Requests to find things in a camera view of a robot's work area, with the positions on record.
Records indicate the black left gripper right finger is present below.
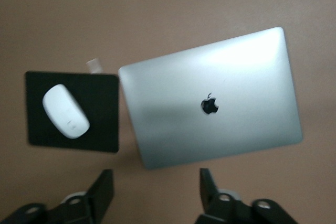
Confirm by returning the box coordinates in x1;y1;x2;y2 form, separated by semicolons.
195;168;302;224

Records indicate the silver laptop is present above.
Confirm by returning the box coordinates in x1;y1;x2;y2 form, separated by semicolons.
118;26;303;171

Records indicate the black mouse pad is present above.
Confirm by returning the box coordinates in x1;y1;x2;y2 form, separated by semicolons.
25;70;120;154

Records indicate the white computer mouse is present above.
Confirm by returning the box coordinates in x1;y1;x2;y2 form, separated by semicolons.
42;83;90;140

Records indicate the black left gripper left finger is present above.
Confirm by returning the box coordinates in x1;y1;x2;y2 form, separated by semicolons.
0;168;115;224

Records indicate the small white translucent piece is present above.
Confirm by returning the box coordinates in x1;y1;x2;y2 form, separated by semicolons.
86;58;103;74

